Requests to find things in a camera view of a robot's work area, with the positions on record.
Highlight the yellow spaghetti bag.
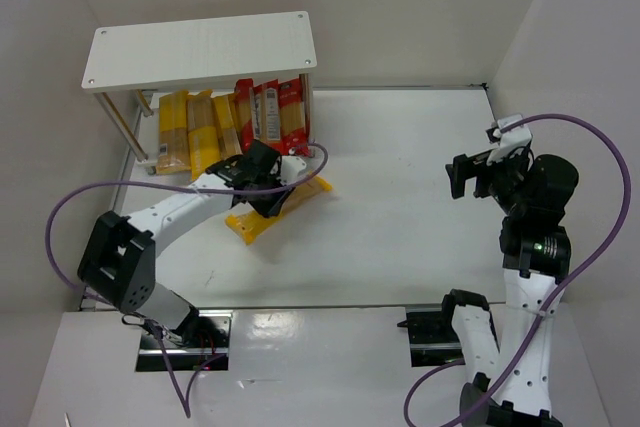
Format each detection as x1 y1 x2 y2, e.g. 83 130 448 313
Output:
213 94 242 159
187 90 221 181
225 176 333 245
156 90 191 174

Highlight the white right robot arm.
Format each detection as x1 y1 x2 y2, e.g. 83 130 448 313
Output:
442 148 579 426

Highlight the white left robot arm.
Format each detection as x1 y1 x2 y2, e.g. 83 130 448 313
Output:
78 141 307 344

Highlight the white two-tier shelf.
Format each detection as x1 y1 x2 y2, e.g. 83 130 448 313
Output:
82 11 317 174

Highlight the red spaghetti bag rightmost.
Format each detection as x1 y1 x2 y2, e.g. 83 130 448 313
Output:
278 78 308 155

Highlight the red spaghetti bag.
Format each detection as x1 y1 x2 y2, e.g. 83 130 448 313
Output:
278 78 308 155
252 80 285 154
235 79 263 152

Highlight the red spaghetti bag middle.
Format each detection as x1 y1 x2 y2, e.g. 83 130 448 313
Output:
252 80 285 154

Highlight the red spaghetti bag left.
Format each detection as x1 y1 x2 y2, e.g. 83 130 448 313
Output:
235 79 263 152

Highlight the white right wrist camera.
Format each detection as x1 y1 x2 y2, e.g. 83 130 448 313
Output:
486 114 532 166

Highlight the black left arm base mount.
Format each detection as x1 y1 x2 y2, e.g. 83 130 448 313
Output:
121 310 232 372

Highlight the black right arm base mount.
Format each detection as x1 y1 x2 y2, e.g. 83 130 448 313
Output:
397 305 462 368

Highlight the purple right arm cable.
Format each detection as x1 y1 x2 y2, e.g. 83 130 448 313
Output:
402 113 632 427

